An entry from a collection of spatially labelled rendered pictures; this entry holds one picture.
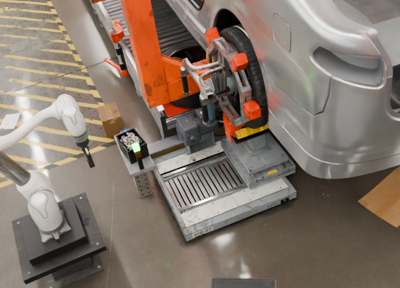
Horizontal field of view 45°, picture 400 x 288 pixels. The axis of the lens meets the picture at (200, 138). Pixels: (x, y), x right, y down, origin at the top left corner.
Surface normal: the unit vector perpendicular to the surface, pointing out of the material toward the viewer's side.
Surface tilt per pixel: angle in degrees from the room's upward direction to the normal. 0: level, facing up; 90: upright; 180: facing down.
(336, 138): 93
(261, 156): 0
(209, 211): 0
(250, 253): 0
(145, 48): 90
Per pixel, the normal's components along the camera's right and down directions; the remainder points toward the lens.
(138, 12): 0.37, 0.59
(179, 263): -0.11, -0.74
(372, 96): -0.01, 0.65
